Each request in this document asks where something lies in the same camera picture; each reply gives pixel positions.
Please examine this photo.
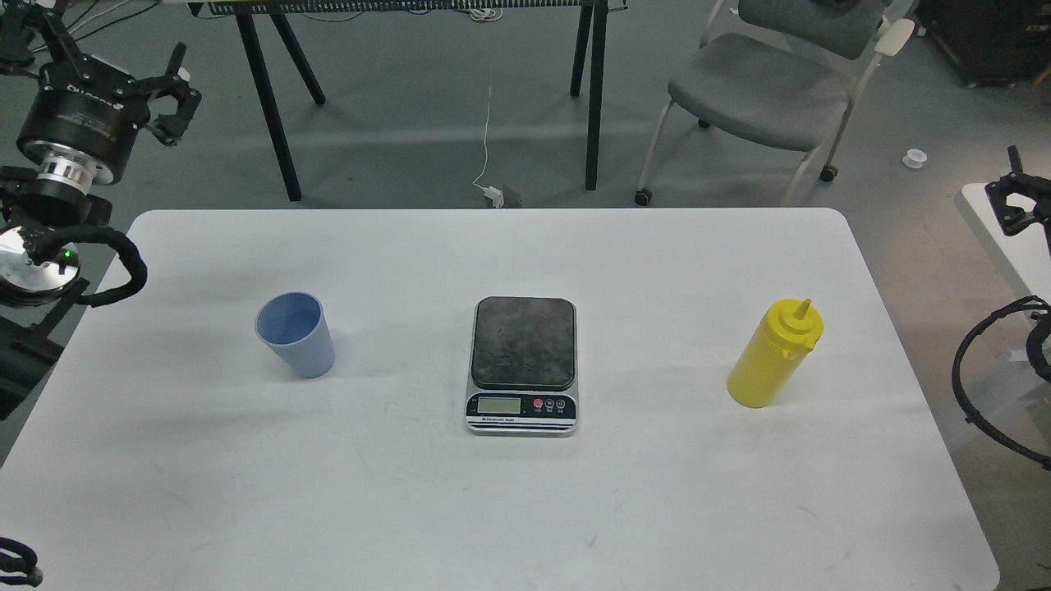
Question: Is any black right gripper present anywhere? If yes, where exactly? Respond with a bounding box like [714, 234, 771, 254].
[984, 144, 1050, 239]

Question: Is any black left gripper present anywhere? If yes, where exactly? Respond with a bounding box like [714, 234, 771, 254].
[1, 1, 202, 184]

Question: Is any yellow squeeze bottle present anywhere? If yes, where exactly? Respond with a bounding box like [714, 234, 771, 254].
[726, 299, 824, 409]

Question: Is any blue ribbed plastic cup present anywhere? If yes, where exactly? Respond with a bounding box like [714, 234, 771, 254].
[253, 291, 337, 379]

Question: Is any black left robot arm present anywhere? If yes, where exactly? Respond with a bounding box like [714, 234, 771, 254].
[1, 1, 200, 417]

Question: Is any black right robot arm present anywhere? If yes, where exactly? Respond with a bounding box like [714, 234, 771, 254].
[951, 145, 1049, 471]

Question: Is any digital kitchen scale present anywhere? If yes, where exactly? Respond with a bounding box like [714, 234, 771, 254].
[463, 296, 581, 437]

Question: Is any white side table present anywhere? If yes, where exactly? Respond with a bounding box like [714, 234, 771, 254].
[956, 183, 1050, 300]

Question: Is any white plastic spool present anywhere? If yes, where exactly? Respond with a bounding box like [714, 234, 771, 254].
[902, 147, 929, 171]

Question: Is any black trestle table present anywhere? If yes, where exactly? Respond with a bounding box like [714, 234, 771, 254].
[187, 0, 630, 203]

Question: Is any black cabinet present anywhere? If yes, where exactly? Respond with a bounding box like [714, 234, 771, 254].
[915, 1, 1050, 89]

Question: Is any grey office chair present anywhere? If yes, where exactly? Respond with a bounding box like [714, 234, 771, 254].
[634, 1, 916, 206]

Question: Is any white charger cable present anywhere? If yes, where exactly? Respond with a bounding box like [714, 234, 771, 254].
[472, 7, 504, 209]

